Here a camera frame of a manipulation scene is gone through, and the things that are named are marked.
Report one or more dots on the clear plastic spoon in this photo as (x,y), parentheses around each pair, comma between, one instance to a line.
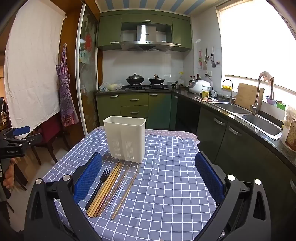
(126,178)

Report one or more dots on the small steel faucet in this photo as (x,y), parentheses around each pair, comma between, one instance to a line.
(230,97)

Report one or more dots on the gas stove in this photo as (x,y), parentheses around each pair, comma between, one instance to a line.
(148,87)

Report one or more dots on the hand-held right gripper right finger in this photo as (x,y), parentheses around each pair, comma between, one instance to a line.
(209,178)

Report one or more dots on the hanging wooden spatula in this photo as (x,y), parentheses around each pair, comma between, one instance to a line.
(205,66)

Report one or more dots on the purple checked apron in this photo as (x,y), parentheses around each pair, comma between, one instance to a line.
(64,92)

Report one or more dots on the green upper cabinets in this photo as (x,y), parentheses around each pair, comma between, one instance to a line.
(108,30)

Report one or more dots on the green cabinets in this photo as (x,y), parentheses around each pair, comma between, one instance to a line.
(134,102)
(108,30)

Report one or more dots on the white plastic utensil holder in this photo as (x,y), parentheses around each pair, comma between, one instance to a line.
(124,134)

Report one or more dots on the patterned paper bag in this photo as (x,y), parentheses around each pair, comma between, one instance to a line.
(289,134)

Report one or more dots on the tall steel faucet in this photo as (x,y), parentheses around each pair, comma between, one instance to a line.
(255,102)

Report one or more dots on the small steel pot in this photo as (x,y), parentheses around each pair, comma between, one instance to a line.
(177,86)

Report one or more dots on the white plastic bag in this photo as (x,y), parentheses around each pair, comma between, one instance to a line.
(111,87)

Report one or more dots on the black wok with lid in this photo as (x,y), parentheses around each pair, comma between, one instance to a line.
(135,80)

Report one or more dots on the red chair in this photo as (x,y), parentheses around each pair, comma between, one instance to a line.
(49,127)

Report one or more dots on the sliding glass door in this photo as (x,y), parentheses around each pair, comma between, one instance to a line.
(89,69)

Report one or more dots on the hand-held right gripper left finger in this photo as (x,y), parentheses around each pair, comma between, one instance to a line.
(87,178)

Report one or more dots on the white cup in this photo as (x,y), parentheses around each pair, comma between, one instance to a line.
(214,93)

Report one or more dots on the steel range hood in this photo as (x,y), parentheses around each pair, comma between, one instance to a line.
(145,34)

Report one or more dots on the green plastic container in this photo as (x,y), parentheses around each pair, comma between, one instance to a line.
(281,106)

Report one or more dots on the pink patterned cloth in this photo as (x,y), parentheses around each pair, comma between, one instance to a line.
(173,134)

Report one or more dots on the white rice cooker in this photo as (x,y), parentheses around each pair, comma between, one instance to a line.
(198,87)

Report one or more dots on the pink counter cloth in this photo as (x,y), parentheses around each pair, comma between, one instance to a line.
(207,99)

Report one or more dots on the hanging black spatula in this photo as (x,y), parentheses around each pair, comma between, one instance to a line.
(213,63)

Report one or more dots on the pink rag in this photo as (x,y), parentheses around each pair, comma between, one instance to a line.
(267,76)

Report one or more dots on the wooden cutting board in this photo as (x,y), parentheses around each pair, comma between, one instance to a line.
(247,97)

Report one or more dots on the person's left hand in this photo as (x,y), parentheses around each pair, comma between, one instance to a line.
(9,177)

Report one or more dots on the purple hanging caddy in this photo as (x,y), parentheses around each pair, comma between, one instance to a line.
(271,100)

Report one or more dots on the light bamboo chopstick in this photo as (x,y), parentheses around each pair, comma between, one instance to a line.
(102,187)
(105,188)
(110,190)

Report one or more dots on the dark lower cabinets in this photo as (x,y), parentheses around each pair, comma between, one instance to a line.
(231,143)

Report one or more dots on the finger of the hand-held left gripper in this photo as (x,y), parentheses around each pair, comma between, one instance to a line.
(20,131)
(25,141)

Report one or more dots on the green lower cabinets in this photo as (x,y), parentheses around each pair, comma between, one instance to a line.
(134,102)

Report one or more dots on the brown wooden chopstick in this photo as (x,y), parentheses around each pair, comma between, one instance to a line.
(126,192)
(115,188)

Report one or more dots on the steel double sink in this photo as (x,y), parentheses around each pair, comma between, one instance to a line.
(261,125)

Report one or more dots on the yellow mug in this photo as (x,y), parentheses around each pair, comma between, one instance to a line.
(205,93)

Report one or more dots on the blue checked tablecloth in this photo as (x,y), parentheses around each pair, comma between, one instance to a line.
(166,185)

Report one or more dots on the black plastic fork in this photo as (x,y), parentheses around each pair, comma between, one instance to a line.
(98,187)

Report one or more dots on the yellow sponge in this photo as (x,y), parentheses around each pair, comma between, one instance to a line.
(226,87)

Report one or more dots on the bright window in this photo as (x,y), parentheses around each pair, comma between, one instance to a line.
(254,41)

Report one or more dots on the white hanging sheet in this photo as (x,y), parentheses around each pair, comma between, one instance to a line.
(34,69)

